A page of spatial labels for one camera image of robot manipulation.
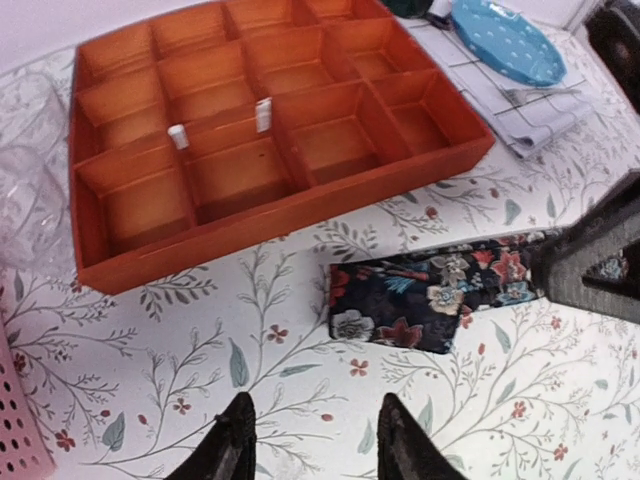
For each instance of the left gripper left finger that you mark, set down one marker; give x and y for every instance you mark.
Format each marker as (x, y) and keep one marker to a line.
(228, 450)

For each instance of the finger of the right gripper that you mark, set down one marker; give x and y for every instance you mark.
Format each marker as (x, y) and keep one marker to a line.
(593, 264)

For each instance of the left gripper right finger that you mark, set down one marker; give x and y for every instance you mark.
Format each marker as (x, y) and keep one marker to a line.
(404, 450)

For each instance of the dark floral tie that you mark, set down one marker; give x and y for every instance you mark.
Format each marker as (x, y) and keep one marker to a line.
(418, 300)

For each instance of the white grid placemat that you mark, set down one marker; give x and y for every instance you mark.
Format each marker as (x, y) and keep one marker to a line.
(524, 129)

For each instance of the silver fork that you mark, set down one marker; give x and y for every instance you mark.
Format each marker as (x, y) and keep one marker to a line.
(519, 97)

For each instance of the pink plastic basket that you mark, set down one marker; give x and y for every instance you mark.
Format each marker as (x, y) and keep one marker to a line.
(23, 451)

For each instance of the blue dotted plate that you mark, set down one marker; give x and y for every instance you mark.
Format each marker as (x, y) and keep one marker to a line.
(508, 43)

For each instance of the clear plastic cup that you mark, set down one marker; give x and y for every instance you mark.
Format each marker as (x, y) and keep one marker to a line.
(35, 217)

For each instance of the dark green mug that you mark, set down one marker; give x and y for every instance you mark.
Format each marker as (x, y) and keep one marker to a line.
(409, 9)

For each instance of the orange wooden compartment tray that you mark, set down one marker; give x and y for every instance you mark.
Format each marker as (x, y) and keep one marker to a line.
(207, 130)

